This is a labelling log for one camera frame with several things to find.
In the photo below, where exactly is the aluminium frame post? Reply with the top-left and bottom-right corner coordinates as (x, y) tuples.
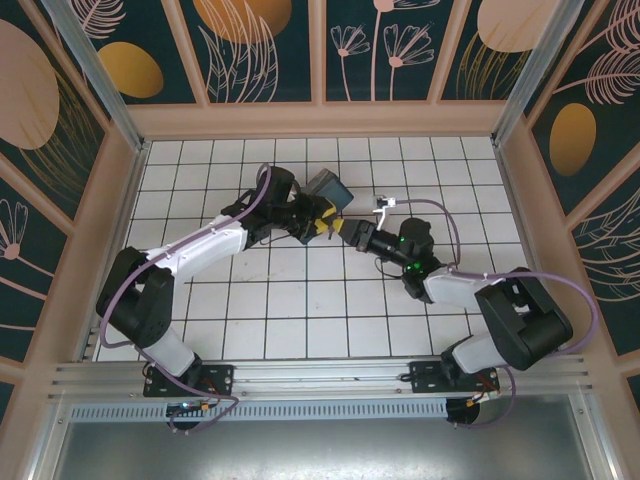
(40, 0), (152, 155)
(490, 0), (602, 147)

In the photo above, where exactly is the grey slotted cable duct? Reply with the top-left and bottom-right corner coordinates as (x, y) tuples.
(67, 398), (449, 422)

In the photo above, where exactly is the grey metal sheet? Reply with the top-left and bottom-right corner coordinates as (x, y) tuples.
(29, 393), (614, 480)

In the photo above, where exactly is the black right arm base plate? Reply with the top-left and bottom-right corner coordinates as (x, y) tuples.
(407, 359), (501, 396)

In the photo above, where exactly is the aluminium mounting rail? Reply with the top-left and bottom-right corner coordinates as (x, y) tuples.
(47, 354), (594, 402)

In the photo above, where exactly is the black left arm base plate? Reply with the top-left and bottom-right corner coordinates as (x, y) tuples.
(143, 363), (236, 399)

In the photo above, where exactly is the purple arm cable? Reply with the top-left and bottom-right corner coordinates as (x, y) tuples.
(98, 163), (275, 437)
(394, 197), (601, 431)

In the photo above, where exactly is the blue starry night print box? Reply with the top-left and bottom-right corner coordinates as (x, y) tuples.
(298, 168), (355, 246)

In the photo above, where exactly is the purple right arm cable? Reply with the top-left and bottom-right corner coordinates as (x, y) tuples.
(394, 197), (601, 431)

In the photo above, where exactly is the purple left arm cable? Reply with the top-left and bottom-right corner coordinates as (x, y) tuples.
(98, 163), (275, 437)

